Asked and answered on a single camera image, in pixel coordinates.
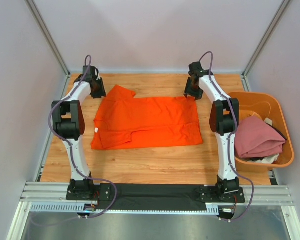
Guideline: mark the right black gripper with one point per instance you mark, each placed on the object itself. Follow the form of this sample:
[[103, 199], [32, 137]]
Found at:
[[188, 91]]

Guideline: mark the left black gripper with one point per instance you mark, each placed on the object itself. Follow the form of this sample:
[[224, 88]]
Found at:
[[101, 93]]

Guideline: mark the orange t shirt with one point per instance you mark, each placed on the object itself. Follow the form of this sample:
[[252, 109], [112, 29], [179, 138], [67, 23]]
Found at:
[[126, 122]]

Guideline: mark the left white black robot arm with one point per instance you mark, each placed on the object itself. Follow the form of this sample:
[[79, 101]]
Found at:
[[66, 121]]

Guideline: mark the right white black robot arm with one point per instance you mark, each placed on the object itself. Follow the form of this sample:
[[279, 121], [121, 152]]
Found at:
[[223, 122]]

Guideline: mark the orange plastic basket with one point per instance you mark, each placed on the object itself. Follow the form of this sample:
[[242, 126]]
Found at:
[[263, 106]]

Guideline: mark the pink t shirt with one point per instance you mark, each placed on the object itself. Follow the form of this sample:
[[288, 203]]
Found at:
[[243, 137]]

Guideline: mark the dark garment in basket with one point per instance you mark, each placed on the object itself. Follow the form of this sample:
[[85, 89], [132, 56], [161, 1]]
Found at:
[[281, 132]]

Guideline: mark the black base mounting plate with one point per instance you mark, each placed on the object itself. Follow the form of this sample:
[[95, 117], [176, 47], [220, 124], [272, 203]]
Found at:
[[152, 197]]

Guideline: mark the right aluminium corner post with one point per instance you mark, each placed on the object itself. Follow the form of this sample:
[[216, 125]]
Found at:
[[266, 36]]

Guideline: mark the aluminium corner post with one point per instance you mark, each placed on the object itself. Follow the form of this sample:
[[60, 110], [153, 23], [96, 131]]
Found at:
[[266, 36], [47, 35]]

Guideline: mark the left aluminium corner post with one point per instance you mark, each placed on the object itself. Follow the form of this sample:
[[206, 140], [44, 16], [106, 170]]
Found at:
[[47, 35]]

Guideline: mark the aluminium rail frame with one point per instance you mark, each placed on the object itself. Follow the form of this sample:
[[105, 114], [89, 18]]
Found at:
[[43, 197]]

